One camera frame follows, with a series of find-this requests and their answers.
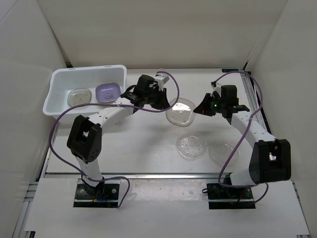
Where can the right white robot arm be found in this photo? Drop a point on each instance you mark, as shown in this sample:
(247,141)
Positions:
(271,157)

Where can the aluminium frame rail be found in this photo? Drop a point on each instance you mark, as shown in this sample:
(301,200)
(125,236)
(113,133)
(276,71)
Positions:
(136,176)
(254,99)

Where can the white plastic bin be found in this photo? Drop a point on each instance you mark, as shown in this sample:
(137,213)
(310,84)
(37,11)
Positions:
(63,81)

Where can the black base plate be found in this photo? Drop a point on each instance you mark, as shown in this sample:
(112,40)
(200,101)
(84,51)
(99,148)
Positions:
(228,198)
(107,197)

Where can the purple panda plate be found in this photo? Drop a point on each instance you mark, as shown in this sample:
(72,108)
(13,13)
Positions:
(107,92)

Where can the aluminium frame rail right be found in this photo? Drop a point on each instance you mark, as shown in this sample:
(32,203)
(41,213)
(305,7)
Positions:
(254,99)

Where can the aluminium frame rail front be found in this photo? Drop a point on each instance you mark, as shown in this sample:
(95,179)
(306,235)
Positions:
(136,176)

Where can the clear textured plate right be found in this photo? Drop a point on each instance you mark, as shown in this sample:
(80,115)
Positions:
(219,151)

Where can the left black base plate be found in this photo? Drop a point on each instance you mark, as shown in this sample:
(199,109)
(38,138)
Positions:
(107,197)

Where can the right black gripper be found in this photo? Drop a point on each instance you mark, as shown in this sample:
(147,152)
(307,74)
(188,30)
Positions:
(203,107)

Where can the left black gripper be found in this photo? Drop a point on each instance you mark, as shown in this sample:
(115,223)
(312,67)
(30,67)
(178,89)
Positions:
(163,103)

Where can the smoky clear plate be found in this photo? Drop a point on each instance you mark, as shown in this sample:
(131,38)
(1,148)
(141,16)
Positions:
(182,113)
(79,96)

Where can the clear textured plate left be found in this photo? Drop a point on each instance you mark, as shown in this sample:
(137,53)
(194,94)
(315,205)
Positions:
(191,146)

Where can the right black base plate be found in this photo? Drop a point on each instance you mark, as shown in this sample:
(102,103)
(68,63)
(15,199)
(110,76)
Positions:
(228,198)

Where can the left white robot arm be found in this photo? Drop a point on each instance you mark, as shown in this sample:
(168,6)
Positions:
(85,139)

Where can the clear textured plate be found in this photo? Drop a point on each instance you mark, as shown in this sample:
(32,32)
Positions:
(191,146)
(219,151)

